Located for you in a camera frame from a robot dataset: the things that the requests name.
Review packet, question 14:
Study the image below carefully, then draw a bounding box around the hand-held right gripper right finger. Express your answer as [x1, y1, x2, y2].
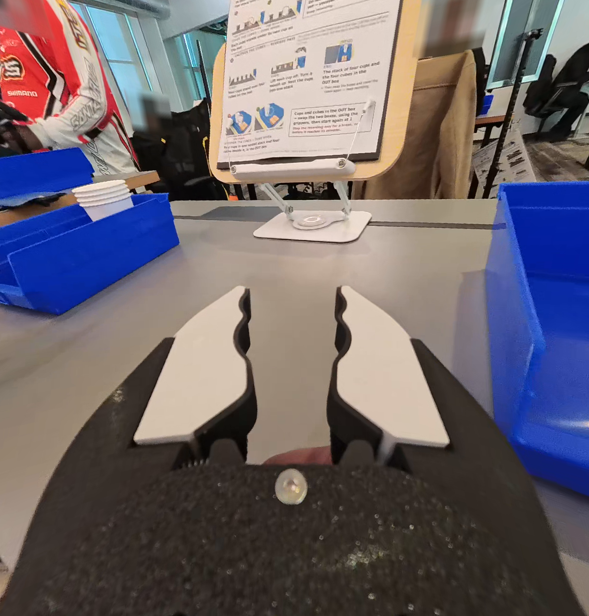
[327, 286, 450, 467]

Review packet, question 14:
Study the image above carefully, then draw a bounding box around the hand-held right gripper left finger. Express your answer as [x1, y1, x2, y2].
[133, 286, 258, 470]

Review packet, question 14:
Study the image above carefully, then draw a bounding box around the wooden document stand white base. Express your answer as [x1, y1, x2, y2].
[209, 0, 420, 245]

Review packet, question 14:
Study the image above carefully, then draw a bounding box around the wooden desk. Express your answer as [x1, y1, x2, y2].
[0, 169, 161, 229]

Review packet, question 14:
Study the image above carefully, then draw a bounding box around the printed paper sheet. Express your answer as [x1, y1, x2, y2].
[473, 125, 537, 186]

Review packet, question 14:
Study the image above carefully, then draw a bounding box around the beige jacket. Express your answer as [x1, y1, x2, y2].
[354, 50, 478, 200]

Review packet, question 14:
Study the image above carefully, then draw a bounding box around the printed instruction sheet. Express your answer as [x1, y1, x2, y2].
[217, 0, 403, 170]

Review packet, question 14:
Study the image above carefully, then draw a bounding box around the black tripod pole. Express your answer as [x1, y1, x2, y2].
[468, 28, 544, 199]

